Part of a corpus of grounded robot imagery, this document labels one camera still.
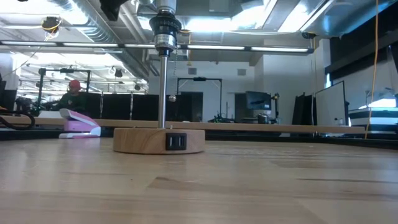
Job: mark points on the wooden base table lamp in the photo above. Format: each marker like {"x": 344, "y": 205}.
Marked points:
{"x": 146, "y": 141}

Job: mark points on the pink stapler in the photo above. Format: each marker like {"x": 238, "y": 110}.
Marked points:
{"x": 79, "y": 126}

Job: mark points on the black computer monitor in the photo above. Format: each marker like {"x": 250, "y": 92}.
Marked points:
{"x": 258, "y": 100}

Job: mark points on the black partition panels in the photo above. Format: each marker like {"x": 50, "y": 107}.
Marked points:
{"x": 115, "y": 107}

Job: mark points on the black gantry frame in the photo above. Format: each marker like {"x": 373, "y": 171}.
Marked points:
{"x": 65, "y": 70}
{"x": 199, "y": 79}

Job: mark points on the whiteboard on stand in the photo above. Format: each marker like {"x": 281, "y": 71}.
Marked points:
{"x": 330, "y": 104}

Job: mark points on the long ceiling light fixture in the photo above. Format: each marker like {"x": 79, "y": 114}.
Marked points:
{"x": 217, "y": 47}

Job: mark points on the black metal table frame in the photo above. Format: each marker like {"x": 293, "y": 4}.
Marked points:
{"x": 280, "y": 138}

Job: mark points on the light wooden desk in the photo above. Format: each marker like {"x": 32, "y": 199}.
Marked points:
{"x": 248, "y": 127}

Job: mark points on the person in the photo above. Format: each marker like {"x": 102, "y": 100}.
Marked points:
{"x": 72, "y": 99}

